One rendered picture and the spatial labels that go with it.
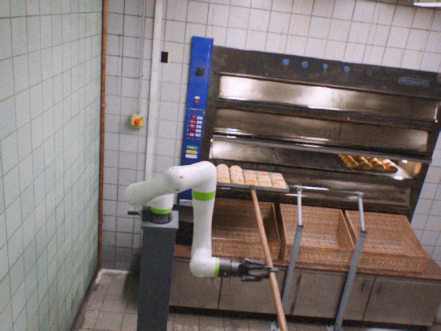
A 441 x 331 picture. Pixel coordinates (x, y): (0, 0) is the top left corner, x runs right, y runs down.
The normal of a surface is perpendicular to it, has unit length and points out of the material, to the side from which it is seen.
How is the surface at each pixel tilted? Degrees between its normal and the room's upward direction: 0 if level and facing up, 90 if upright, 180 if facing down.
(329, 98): 70
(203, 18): 90
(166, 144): 90
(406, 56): 90
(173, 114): 90
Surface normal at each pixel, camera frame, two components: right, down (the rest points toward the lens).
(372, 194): 0.07, 0.02
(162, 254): 0.10, 0.36
